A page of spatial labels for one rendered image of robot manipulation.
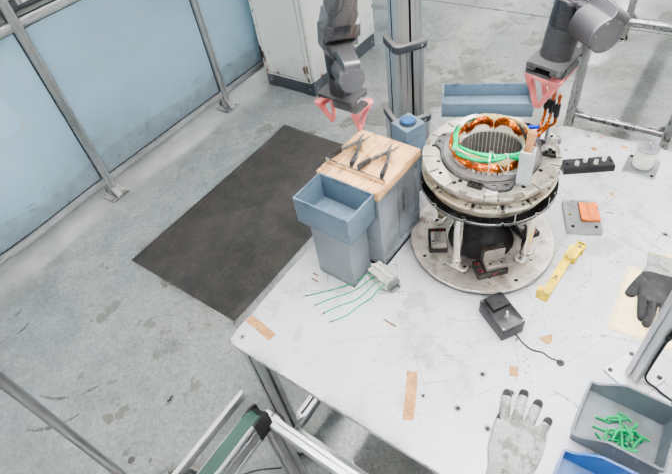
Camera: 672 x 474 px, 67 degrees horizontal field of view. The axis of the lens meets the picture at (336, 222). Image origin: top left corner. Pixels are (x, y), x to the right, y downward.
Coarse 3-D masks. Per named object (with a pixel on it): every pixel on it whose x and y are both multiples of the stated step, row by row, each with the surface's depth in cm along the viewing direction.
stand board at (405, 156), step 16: (368, 144) 134; (384, 144) 133; (400, 144) 133; (336, 160) 131; (384, 160) 129; (400, 160) 128; (416, 160) 131; (336, 176) 127; (352, 176) 126; (384, 176) 125; (400, 176) 127; (384, 192) 123
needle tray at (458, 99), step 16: (448, 96) 152; (464, 96) 151; (480, 96) 150; (496, 96) 149; (512, 96) 148; (528, 96) 147; (448, 112) 144; (464, 112) 144; (480, 112) 143; (496, 112) 142; (512, 112) 141; (528, 112) 140
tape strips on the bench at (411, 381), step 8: (248, 320) 135; (256, 320) 134; (256, 328) 133; (264, 328) 132; (264, 336) 131; (272, 336) 130; (408, 376) 118; (416, 376) 118; (408, 384) 117; (416, 384) 116; (408, 392) 115; (416, 392) 115; (408, 400) 114; (408, 408) 113; (408, 416) 112
